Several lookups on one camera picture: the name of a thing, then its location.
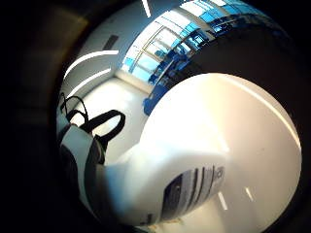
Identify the white bottle with grey label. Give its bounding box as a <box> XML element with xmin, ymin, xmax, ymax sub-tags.
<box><xmin>95</xmin><ymin>142</ymin><xmax>231</xmax><ymax>227</ymax></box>

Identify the long white ceiling lamp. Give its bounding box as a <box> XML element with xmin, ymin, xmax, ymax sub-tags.
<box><xmin>65</xmin><ymin>67</ymin><xmax>112</xmax><ymax>99</ymax></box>
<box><xmin>141</xmin><ymin>0</ymin><xmax>153</xmax><ymax>18</ymax></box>
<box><xmin>63</xmin><ymin>49</ymin><xmax>121</xmax><ymax>80</ymax></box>

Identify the group of blue chairs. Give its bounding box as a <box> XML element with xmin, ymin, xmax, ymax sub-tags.
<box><xmin>141</xmin><ymin>18</ymin><xmax>227</xmax><ymax>117</ymax></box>

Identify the dark ceiling vent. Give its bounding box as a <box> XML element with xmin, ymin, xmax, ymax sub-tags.
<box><xmin>102</xmin><ymin>34</ymin><xmax>120</xmax><ymax>51</ymax></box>

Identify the large window front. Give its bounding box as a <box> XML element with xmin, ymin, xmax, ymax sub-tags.
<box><xmin>120</xmin><ymin>0</ymin><xmax>260</xmax><ymax>85</ymax></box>

